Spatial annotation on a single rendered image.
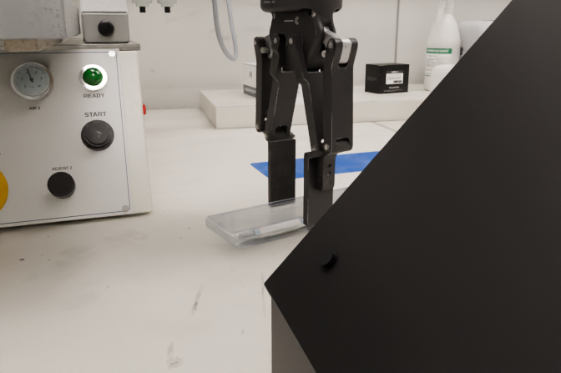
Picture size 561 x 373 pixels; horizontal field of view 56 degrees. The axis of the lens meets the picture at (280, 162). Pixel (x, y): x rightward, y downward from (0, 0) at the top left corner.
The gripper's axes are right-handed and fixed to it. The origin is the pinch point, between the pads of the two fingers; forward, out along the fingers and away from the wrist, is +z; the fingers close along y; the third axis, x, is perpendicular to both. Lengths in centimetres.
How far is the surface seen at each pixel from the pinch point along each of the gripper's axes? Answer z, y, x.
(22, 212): 2.9, -15.0, -23.5
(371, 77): -4, -54, 59
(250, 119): 3, -51, 23
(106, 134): -4.1, -14.9, -14.6
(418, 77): -2, -64, 86
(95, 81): -9.5, -17.6, -14.6
